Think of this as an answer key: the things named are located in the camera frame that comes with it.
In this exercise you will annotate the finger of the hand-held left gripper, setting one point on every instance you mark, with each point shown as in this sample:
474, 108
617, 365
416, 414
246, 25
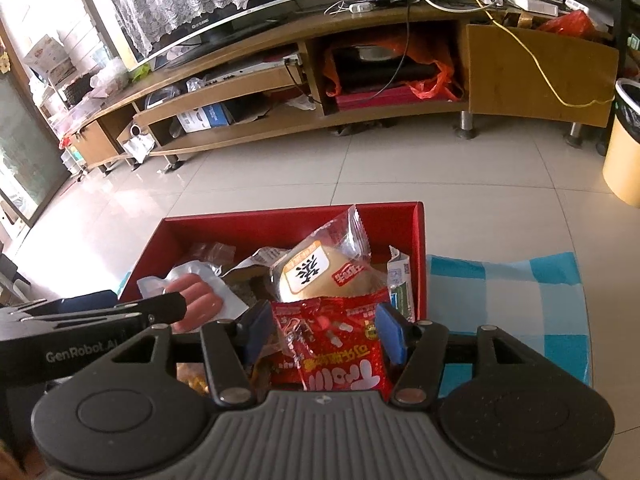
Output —
160, 310
85, 300

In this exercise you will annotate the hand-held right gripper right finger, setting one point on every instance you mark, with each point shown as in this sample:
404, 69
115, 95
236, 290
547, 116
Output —
391, 332

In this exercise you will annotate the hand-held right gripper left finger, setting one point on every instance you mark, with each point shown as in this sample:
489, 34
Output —
257, 332

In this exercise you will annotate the sausage packet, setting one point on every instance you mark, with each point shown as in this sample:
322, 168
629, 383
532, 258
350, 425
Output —
200, 295

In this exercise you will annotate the blue white bread packet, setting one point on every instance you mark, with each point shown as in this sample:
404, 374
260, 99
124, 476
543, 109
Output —
400, 280

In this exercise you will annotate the red foil snack packet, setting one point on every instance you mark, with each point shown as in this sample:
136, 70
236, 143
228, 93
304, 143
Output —
330, 345

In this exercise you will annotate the yellow waffle snack packet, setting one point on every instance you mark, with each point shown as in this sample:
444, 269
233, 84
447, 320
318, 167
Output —
192, 377

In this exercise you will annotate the white foil snack packet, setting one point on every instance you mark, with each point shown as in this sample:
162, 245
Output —
260, 257

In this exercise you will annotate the brown jerky packet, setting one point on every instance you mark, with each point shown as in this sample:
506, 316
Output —
215, 252

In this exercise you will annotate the round bun packet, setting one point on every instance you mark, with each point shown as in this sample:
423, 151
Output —
320, 270

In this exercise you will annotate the red cardboard box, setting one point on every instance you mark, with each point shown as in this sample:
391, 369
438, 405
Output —
225, 225

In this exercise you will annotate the white plastic bag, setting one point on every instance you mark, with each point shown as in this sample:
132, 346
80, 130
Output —
137, 147

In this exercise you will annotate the blue white carton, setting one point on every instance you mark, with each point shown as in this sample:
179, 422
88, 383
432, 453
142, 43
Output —
210, 117

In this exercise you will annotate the flat red box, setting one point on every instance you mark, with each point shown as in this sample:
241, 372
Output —
380, 97

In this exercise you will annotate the printed cardboard box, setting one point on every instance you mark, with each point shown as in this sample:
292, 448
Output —
50, 60

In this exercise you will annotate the orange plastic bag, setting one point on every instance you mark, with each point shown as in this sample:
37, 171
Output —
435, 85

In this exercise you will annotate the silver media player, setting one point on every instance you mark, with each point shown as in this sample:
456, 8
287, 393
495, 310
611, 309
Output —
250, 67

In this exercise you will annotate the cream trash bin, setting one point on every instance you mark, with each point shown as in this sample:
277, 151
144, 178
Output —
622, 160

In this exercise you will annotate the wooden tv stand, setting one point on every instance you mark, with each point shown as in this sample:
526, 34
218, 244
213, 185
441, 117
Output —
540, 70

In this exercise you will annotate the white lace cloth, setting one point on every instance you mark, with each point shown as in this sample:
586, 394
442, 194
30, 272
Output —
175, 0

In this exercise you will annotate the white power strip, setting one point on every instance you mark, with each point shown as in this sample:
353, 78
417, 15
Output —
361, 7

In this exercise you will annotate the white router box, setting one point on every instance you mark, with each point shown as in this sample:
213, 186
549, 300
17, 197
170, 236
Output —
535, 6

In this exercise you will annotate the red plastic bag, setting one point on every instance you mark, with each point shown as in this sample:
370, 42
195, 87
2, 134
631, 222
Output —
570, 22

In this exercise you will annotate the black shelf rack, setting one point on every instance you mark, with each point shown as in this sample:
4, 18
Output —
625, 20

